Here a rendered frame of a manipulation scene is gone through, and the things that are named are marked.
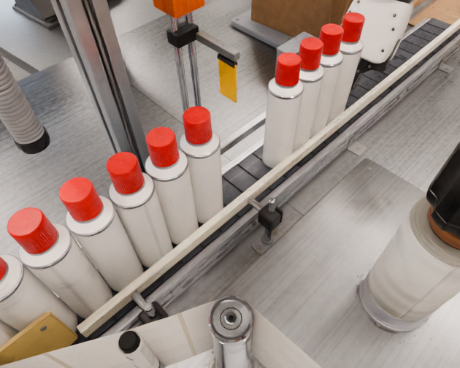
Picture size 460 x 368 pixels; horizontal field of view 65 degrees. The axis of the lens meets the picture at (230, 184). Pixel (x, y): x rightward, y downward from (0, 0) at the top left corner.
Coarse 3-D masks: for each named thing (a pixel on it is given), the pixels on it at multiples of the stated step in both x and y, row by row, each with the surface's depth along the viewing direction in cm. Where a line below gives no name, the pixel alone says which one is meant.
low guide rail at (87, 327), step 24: (456, 24) 86; (432, 48) 81; (336, 120) 66; (312, 144) 62; (288, 168) 61; (216, 216) 53; (192, 240) 51; (168, 264) 49; (144, 288) 48; (96, 312) 45
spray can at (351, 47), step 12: (348, 12) 56; (348, 24) 55; (360, 24) 55; (348, 36) 56; (360, 36) 57; (348, 48) 57; (360, 48) 58; (348, 60) 58; (348, 72) 60; (348, 84) 62; (336, 96) 64; (336, 108) 66
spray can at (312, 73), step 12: (300, 48) 51; (312, 48) 50; (312, 60) 51; (300, 72) 53; (312, 72) 53; (312, 84) 53; (312, 96) 55; (300, 108) 57; (312, 108) 57; (300, 120) 59; (312, 120) 60; (300, 132) 61; (300, 144) 63
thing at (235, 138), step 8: (432, 0) 84; (416, 8) 81; (424, 8) 83; (264, 112) 60; (256, 120) 59; (264, 120) 60; (248, 128) 58; (256, 128) 59; (232, 136) 57; (240, 136) 57; (224, 144) 56; (232, 144) 57; (224, 152) 57
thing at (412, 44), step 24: (432, 24) 93; (408, 48) 86; (384, 72) 80; (408, 72) 80; (360, 96) 75; (384, 96) 78; (240, 168) 64; (264, 168) 64; (240, 192) 60; (264, 192) 60; (240, 216) 58; (120, 312) 48; (96, 336) 46
